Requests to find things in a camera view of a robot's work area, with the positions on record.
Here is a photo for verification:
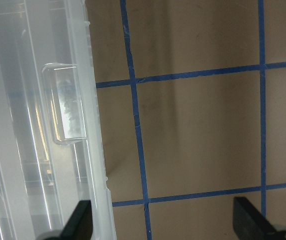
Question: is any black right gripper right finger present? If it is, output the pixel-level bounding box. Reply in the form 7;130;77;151
233;196;282;240

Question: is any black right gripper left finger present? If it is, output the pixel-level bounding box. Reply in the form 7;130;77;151
58;200;94;240

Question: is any clear plastic box lid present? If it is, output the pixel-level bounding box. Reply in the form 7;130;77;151
0;0;117;240

